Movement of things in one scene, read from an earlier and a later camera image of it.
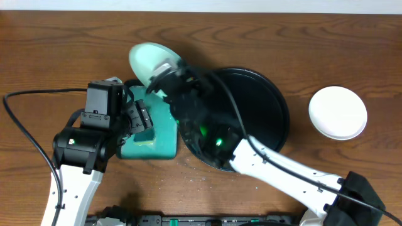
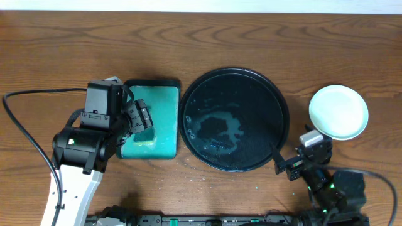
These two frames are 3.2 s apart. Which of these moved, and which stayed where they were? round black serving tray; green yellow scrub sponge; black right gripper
Moved: black right gripper
Stayed: green yellow scrub sponge; round black serving tray
